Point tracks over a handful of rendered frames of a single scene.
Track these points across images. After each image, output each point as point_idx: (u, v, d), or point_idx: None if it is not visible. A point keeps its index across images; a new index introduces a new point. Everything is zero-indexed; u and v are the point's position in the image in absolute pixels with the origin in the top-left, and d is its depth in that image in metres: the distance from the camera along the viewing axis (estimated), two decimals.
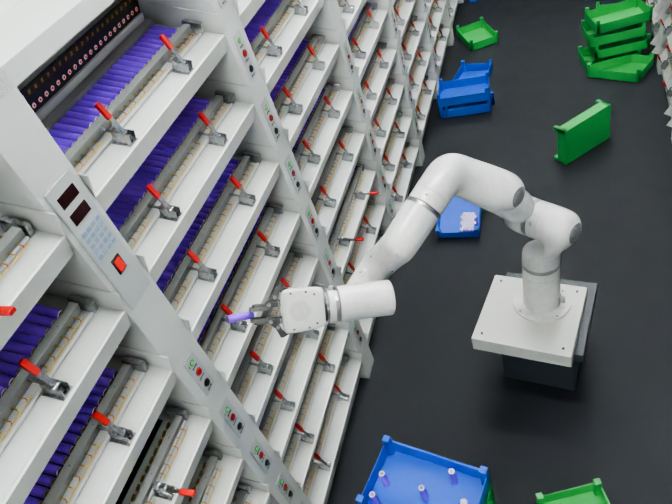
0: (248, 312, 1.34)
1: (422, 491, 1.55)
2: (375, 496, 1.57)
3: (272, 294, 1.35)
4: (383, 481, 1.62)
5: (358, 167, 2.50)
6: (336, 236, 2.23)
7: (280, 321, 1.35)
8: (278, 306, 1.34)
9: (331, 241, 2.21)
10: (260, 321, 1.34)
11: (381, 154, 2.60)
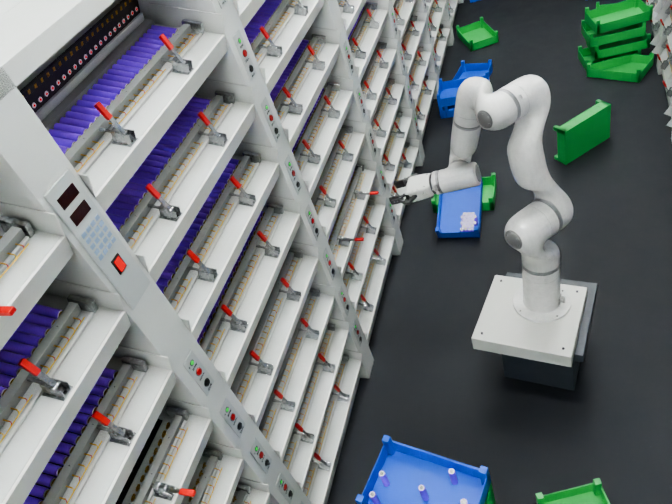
0: None
1: (422, 491, 1.55)
2: (375, 496, 1.57)
3: (404, 203, 2.11)
4: (383, 481, 1.62)
5: (358, 167, 2.50)
6: (336, 236, 2.23)
7: None
8: (407, 198, 2.14)
9: (331, 241, 2.21)
10: (402, 186, 2.22)
11: (381, 154, 2.60)
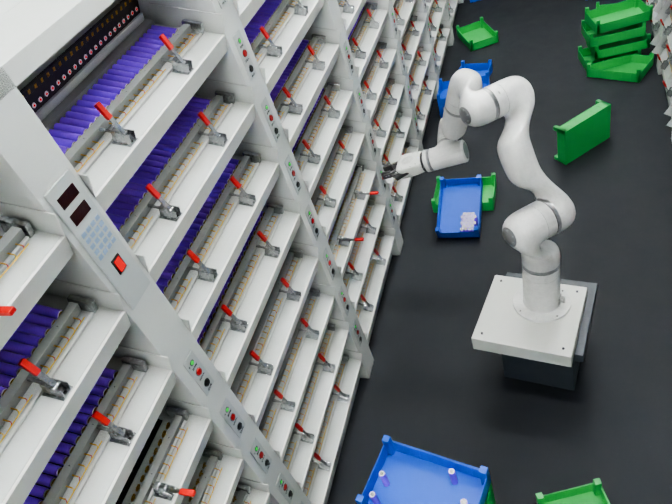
0: None
1: (346, 190, 2.43)
2: (375, 496, 1.57)
3: (398, 161, 2.31)
4: (383, 481, 1.62)
5: (358, 167, 2.50)
6: (336, 236, 2.23)
7: (396, 170, 2.25)
8: (398, 163, 2.28)
9: (331, 241, 2.21)
10: (385, 171, 2.27)
11: (381, 154, 2.60)
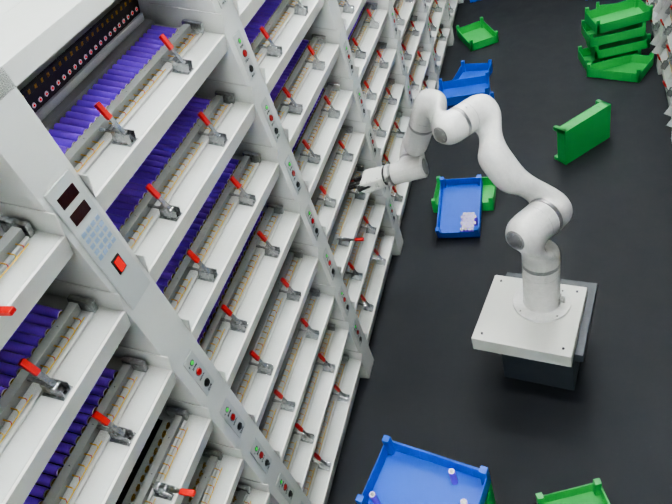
0: None
1: None
2: (375, 496, 1.57)
3: (357, 188, 2.33)
4: None
5: None
6: (332, 235, 2.23)
7: None
8: None
9: (327, 240, 2.21)
10: None
11: (381, 154, 2.60)
